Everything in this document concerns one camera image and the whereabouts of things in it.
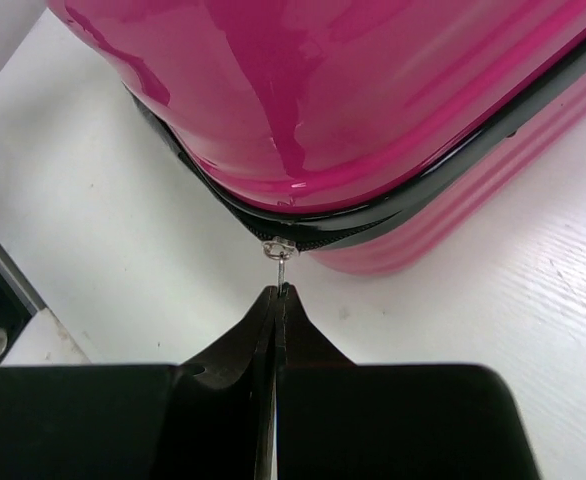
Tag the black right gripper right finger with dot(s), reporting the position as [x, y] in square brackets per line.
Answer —
[340, 420]

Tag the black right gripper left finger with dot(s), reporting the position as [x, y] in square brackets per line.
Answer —
[207, 418]

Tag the silver zipper pull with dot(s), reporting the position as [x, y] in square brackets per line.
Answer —
[280, 250]

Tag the pink and teal suitcase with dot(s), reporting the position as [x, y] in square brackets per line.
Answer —
[360, 132]

